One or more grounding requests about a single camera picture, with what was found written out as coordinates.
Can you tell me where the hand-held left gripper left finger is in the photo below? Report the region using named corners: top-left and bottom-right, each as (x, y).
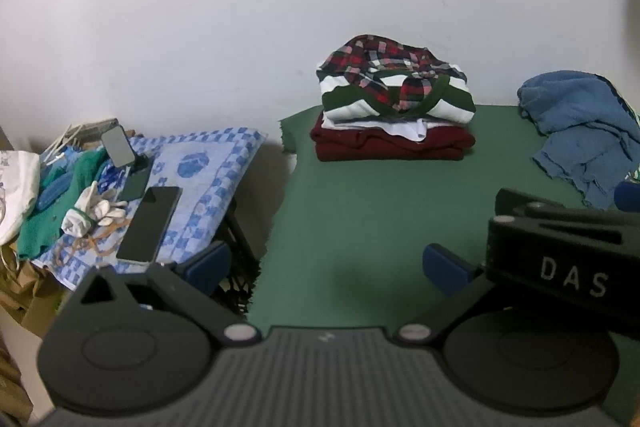
top-left (74, 241), bottom-right (264, 350)

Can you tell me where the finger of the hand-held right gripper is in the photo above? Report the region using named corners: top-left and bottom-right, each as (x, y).
top-left (494, 187), bottom-right (640, 234)

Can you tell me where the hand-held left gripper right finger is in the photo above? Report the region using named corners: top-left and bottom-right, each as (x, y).
top-left (395, 243), bottom-right (512, 350)

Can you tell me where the green white-striped cardigan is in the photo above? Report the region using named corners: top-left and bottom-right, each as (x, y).
top-left (320, 64), bottom-right (477, 124)

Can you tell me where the red plaid shirt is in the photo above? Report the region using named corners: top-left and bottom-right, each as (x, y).
top-left (317, 34), bottom-right (454, 114)

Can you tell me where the black folding stand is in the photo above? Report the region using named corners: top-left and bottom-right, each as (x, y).
top-left (209, 201), bottom-right (264, 324)

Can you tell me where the black smartphone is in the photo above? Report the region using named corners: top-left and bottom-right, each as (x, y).
top-left (115, 185), bottom-right (184, 266)

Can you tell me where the blue knit sweater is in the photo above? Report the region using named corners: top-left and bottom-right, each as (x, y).
top-left (516, 69), bottom-right (640, 211)

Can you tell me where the blue white checkered cloth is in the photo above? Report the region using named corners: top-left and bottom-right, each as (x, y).
top-left (32, 125), bottom-right (269, 291)

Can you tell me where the green table cover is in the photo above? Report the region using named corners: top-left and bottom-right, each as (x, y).
top-left (246, 103), bottom-right (640, 344)

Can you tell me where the dark green smartphone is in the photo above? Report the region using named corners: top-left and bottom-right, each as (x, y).
top-left (120, 157), bottom-right (156, 203)

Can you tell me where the white work glove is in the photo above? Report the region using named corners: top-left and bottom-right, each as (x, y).
top-left (92, 198), bottom-right (130, 228)
top-left (60, 180), bottom-right (104, 238)

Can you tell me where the green white striped garment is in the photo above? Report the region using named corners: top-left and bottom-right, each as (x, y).
top-left (600, 74), bottom-right (640, 184)

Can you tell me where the maroon folded garment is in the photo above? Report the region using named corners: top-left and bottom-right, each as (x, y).
top-left (309, 119), bottom-right (476, 163)

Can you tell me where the white shirt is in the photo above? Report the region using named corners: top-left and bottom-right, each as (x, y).
top-left (322, 113), bottom-right (432, 144)

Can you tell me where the grey smartphone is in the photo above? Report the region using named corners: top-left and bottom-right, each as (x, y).
top-left (101, 125), bottom-right (136, 168)

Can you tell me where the teal green cloth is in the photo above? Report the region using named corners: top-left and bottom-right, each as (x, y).
top-left (19, 149), bottom-right (114, 261)

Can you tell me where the blue case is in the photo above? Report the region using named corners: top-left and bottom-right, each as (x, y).
top-left (37, 171), bottom-right (77, 211)

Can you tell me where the white cloth bag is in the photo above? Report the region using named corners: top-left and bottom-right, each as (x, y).
top-left (0, 150), bottom-right (42, 249)

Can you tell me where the orange cord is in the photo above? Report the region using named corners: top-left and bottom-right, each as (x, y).
top-left (51, 218), bottom-right (132, 267)

